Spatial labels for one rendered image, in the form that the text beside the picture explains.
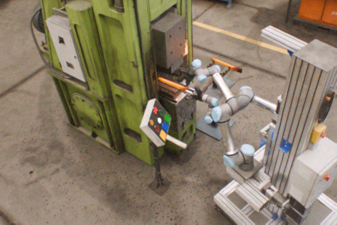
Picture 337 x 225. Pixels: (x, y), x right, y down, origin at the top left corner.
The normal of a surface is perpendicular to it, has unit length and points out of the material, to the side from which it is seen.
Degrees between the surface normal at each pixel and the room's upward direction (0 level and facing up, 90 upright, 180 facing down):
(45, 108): 0
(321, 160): 0
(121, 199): 0
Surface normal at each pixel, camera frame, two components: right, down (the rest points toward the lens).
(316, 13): -0.59, 0.59
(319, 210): -0.06, -0.73
